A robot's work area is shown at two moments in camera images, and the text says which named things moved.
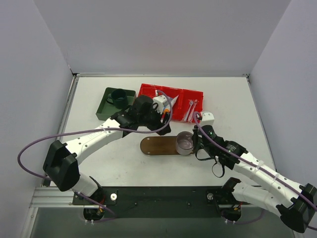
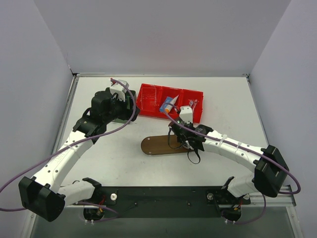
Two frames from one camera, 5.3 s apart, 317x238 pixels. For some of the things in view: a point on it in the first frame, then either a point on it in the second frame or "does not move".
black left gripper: x=155 y=121 → x=130 y=109
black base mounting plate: x=159 y=201 does not move
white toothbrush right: x=195 y=102 does not move
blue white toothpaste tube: x=166 y=108 does not move
